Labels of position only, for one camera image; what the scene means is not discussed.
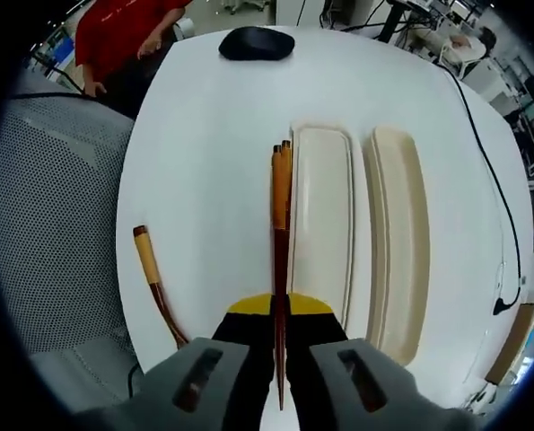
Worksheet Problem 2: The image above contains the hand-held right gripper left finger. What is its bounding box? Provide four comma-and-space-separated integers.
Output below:
73, 294, 277, 431

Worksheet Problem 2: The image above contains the beige cutlery case lid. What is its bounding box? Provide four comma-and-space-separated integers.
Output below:
290, 119, 355, 345

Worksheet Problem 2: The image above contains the black computer mouse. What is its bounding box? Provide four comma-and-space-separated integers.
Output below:
217, 25, 296, 62

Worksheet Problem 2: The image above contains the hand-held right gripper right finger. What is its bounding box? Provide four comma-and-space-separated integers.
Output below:
285, 291, 478, 431

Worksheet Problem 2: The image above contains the brown chopstick utensil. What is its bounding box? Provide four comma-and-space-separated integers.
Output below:
270, 144, 290, 412
278, 139, 293, 297

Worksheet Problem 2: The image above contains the grey mesh office chair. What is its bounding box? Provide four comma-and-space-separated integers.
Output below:
0, 92, 160, 405

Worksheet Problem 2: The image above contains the beige cutlery case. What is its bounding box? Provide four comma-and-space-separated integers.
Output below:
361, 125, 432, 365

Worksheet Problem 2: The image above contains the black power cable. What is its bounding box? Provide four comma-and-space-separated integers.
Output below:
443, 66, 524, 316

